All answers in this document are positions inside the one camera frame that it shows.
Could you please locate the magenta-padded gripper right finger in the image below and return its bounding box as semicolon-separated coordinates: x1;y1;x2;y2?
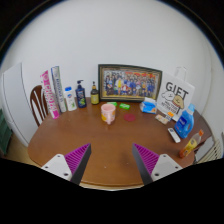
131;143;184;186

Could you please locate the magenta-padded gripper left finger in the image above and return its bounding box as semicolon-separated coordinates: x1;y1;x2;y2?
40;143;92;186

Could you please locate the orange-capped juice bottle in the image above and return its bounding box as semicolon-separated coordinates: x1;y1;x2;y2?
179;129;205;159

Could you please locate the white remote control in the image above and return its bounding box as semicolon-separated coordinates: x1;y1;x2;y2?
167;127;182;144

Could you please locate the flat snack packet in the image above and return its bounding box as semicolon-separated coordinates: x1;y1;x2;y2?
154;113;170;126

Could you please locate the flat round red coaster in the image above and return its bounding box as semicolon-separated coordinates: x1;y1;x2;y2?
123;113;137;123

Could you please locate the small orange and white box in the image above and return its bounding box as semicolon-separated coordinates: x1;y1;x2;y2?
165;110;175;122

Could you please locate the blue detergent bottle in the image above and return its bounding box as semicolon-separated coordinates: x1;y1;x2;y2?
174;103;196;139

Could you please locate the blue tissue pack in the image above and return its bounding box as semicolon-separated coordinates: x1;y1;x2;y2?
139;97;158;115

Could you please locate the pink mug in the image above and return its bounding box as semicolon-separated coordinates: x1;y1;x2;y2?
100;103;117;125

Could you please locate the white shampoo bottle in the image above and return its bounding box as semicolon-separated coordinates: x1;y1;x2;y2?
63;86;78;112

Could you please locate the white radiator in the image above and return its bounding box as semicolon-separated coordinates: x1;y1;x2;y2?
196;138;224;164

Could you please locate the dark bottle with yellow label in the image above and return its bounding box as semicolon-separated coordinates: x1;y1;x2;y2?
90;81;101;106

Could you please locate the dark wooden side cabinet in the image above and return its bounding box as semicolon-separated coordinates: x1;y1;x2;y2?
192;109;214;148

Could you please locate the tall pink box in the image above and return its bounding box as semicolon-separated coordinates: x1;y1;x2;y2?
39;69;61;120

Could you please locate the white paper gift bag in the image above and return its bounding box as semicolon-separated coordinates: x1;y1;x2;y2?
155;66;196;123

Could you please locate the wooden chair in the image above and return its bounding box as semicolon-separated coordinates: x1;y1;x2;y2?
29;84;49;128

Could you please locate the tall white printed box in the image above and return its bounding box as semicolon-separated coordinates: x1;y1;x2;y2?
50;65;68;114

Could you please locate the green crate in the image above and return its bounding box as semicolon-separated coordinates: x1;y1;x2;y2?
0;108;14;156

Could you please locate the framed group photo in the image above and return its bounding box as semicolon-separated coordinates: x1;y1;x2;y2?
97;63;163;103

